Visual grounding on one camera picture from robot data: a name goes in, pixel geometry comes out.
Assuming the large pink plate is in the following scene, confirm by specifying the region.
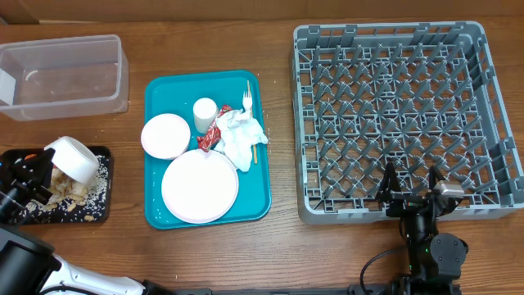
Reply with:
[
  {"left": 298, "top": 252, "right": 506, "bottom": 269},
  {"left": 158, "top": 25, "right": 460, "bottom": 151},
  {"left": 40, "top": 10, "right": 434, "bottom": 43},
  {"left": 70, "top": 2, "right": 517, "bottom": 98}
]
[{"left": 160, "top": 149, "right": 239, "bottom": 225}]

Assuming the pile of rice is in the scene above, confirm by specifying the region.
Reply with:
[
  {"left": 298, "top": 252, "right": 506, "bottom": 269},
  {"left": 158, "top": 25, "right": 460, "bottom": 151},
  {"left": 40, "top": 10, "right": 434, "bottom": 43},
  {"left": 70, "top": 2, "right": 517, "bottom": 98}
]
[{"left": 22, "top": 155, "right": 111, "bottom": 222}]

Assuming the clear plastic bin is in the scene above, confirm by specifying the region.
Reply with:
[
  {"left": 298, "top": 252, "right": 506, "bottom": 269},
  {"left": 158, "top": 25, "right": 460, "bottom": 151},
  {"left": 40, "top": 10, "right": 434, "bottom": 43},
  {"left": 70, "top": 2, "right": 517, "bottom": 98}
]
[{"left": 1, "top": 34, "right": 129, "bottom": 121}]

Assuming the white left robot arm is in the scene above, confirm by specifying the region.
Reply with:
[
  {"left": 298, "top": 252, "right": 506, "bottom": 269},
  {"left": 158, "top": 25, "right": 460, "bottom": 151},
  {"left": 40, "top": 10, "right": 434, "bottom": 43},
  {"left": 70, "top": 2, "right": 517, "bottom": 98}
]
[{"left": 1, "top": 149, "right": 147, "bottom": 295}]

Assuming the pile of peanuts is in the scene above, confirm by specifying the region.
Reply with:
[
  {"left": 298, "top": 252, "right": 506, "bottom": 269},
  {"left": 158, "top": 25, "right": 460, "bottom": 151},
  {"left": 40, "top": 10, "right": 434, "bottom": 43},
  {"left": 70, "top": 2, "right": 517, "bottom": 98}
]
[{"left": 44, "top": 167, "right": 95, "bottom": 222}]

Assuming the white plastic fork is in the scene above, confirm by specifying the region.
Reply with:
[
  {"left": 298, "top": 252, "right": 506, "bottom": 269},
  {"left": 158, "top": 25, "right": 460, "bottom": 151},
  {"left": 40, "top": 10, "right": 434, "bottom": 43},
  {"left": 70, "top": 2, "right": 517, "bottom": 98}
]
[{"left": 242, "top": 92, "right": 252, "bottom": 112}]

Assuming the red snack wrapper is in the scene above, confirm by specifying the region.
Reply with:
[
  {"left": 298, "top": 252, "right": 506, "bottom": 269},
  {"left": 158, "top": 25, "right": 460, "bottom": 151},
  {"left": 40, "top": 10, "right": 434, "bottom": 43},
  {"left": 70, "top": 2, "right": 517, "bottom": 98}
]
[{"left": 196, "top": 105, "right": 232, "bottom": 152}]

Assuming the grey dishwasher rack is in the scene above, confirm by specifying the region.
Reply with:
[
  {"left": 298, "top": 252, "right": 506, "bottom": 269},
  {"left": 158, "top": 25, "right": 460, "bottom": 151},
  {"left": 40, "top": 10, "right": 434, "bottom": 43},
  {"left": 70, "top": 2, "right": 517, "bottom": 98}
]
[{"left": 291, "top": 21, "right": 523, "bottom": 225}]

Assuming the black food waste tray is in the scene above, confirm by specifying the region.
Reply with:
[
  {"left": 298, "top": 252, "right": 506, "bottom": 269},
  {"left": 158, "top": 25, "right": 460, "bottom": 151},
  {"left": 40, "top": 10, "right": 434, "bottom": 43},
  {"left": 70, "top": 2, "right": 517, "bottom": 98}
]
[{"left": 0, "top": 145, "right": 115, "bottom": 225}]

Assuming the wooden chopstick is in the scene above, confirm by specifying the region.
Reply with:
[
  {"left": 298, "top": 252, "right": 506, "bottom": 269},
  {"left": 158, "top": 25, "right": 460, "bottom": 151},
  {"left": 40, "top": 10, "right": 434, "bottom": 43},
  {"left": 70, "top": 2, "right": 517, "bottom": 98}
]
[{"left": 247, "top": 81, "right": 258, "bottom": 165}]

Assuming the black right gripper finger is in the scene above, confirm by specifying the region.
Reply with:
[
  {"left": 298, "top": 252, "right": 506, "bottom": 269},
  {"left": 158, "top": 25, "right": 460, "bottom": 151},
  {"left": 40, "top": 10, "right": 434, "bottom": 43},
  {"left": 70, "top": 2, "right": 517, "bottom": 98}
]
[
  {"left": 428, "top": 166, "right": 445, "bottom": 190},
  {"left": 375, "top": 162, "right": 401, "bottom": 202}
]

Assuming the white plastic cup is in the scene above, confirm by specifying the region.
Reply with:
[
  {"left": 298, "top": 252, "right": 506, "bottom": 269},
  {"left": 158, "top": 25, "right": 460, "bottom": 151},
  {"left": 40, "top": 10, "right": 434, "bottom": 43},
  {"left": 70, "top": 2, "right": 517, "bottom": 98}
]
[{"left": 192, "top": 98, "right": 218, "bottom": 134}]

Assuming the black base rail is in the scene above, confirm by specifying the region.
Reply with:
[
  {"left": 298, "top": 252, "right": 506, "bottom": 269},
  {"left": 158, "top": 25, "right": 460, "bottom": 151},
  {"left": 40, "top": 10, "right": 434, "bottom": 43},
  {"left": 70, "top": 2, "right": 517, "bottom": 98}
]
[{"left": 172, "top": 284, "right": 386, "bottom": 295}]

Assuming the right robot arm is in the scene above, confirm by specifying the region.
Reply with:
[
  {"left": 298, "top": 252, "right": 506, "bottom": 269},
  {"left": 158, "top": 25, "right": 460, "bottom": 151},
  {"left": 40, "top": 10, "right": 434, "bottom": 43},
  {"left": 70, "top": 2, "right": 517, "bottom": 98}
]
[{"left": 375, "top": 162, "right": 468, "bottom": 294}]

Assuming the white bowl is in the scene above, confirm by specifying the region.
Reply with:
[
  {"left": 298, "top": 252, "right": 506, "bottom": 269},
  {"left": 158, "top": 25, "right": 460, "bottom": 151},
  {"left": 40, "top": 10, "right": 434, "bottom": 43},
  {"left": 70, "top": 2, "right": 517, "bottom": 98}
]
[{"left": 44, "top": 136, "right": 99, "bottom": 184}]

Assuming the white napkin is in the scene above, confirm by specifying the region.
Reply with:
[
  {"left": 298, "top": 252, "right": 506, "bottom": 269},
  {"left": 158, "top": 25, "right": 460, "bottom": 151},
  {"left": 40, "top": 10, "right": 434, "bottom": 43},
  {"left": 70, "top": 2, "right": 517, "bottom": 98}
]
[{"left": 214, "top": 110, "right": 269, "bottom": 172}]

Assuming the teal plastic tray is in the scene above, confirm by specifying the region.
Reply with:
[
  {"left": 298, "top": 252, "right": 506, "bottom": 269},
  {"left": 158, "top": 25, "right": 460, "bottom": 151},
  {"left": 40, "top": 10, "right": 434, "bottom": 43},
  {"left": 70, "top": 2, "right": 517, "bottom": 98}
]
[{"left": 144, "top": 70, "right": 272, "bottom": 229}]

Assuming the pink bowl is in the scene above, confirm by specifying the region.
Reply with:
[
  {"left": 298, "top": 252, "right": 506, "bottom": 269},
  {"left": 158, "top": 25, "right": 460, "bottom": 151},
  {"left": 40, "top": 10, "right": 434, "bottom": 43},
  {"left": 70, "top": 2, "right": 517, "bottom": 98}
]
[{"left": 141, "top": 113, "right": 191, "bottom": 160}]

